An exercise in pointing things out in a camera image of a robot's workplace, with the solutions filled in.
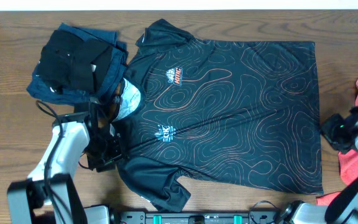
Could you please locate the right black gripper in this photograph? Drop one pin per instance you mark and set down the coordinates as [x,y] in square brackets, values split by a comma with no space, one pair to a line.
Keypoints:
[327,129]

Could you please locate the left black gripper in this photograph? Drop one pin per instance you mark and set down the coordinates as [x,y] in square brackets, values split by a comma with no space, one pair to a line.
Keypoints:
[116,155]

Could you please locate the black shirt with orange lines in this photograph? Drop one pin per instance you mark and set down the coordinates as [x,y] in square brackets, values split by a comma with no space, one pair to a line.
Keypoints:
[244,113]

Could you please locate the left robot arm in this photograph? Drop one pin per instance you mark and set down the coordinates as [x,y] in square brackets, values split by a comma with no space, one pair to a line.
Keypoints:
[48,195]

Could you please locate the folded black garment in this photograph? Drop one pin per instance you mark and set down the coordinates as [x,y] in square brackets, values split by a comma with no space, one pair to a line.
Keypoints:
[68,62]

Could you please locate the black mounting rail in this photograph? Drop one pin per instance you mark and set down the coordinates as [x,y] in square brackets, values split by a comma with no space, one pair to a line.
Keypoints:
[263,217]

